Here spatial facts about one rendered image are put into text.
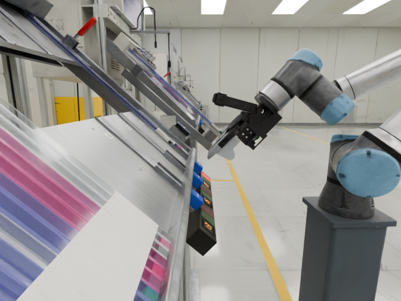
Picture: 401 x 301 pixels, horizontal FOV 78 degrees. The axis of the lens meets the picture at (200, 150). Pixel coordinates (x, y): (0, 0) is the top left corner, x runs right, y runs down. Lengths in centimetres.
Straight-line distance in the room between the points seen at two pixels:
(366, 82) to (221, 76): 750
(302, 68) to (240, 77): 761
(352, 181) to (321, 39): 852
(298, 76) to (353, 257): 54
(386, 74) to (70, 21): 152
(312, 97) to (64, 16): 144
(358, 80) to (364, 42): 891
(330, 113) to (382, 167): 16
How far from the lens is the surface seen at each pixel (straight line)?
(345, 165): 66
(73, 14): 173
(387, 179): 67
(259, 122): 66
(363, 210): 84
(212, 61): 823
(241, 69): 828
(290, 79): 65
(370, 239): 89
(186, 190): 41
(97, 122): 45
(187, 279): 97
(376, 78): 81
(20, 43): 57
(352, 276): 93
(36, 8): 81
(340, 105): 67
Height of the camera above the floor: 88
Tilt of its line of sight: 12 degrees down
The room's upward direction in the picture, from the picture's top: straight up
